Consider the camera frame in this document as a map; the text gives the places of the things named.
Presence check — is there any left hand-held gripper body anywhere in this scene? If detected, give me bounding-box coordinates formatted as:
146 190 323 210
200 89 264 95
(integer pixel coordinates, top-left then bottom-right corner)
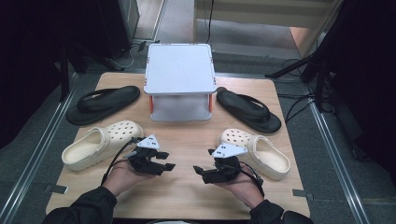
127 133 165 175

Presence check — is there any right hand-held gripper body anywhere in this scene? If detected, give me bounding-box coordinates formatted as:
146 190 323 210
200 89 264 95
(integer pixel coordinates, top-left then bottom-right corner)
201 142 248 184

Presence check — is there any cream clog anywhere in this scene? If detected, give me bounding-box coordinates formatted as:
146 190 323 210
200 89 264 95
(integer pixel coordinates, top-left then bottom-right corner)
217 128 292 181
61 119 145 172

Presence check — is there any black flip-flop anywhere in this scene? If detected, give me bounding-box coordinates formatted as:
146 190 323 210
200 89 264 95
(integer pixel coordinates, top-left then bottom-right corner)
65 85 142 127
216 87 283 134

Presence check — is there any white two-tier shoe rack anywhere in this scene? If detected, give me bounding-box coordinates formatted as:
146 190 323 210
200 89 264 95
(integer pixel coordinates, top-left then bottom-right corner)
143 42 218 122

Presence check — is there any person's right hand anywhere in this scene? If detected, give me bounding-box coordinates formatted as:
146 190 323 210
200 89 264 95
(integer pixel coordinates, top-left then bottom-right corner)
214 176 265 210

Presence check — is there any person's left hand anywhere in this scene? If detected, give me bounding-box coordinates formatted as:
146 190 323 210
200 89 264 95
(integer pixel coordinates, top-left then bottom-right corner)
102 161 156 197

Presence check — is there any grey tape strip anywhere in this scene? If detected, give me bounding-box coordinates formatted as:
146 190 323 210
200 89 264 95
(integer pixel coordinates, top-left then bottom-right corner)
292 189 314 201
45 184 69 194

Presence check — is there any black tripod stand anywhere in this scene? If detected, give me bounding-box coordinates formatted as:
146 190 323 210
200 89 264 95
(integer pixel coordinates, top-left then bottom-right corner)
264 49 331 113

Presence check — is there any dark cabinet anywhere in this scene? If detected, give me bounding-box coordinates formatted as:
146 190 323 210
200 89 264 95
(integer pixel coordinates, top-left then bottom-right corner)
66 0 140 62

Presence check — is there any black curtain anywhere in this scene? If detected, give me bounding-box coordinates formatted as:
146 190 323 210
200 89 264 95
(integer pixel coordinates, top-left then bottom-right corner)
0 0 68 150
311 0 396 176

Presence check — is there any left hand-held gripper cable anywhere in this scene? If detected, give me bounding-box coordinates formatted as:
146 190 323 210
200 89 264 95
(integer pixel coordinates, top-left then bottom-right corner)
101 136 146 186

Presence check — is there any hand-held gripper cable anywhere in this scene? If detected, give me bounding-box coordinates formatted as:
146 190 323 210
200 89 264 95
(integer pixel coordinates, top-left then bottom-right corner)
236 161 265 199
101 136 146 186

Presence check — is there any right hand-held gripper cable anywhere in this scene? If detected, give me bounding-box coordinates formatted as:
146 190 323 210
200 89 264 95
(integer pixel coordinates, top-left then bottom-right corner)
236 161 265 199

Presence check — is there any black floor cable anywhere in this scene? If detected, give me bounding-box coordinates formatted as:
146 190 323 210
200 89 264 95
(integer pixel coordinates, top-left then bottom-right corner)
276 92 316 124

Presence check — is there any white floor cable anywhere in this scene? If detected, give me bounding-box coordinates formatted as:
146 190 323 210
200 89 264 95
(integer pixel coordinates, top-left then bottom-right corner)
110 46 139 71

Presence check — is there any metal floor rail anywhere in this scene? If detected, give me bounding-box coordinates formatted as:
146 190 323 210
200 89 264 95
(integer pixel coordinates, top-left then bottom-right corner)
303 83 372 224
0 73 78 224

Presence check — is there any thin black hanging cable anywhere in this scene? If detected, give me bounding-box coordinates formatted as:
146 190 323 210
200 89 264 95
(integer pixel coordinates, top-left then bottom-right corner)
205 0 216 45

